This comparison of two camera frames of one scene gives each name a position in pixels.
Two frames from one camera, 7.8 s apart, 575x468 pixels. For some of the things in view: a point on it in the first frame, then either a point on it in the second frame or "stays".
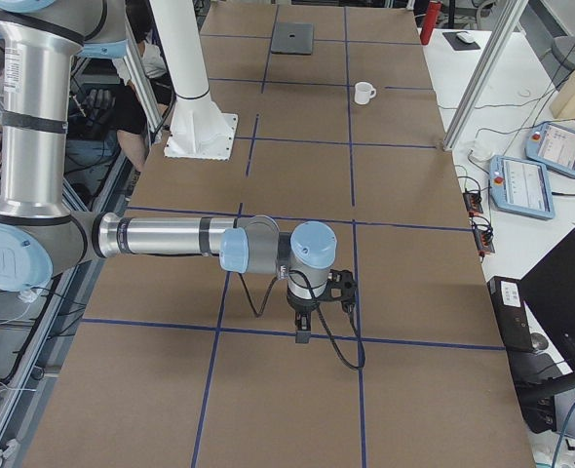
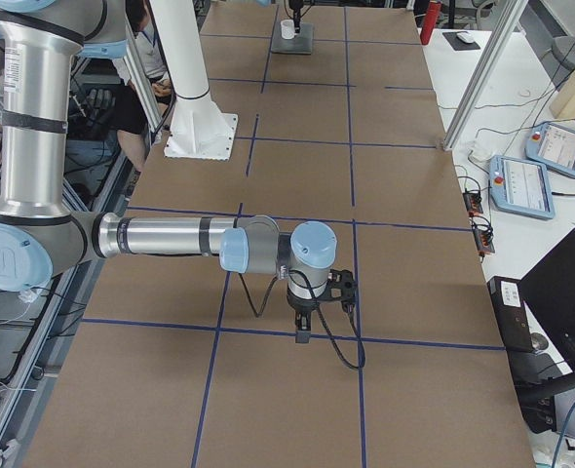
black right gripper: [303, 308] stays
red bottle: [430, 21] stays
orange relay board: [473, 202] stays
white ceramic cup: [364, 92] -> [287, 28]
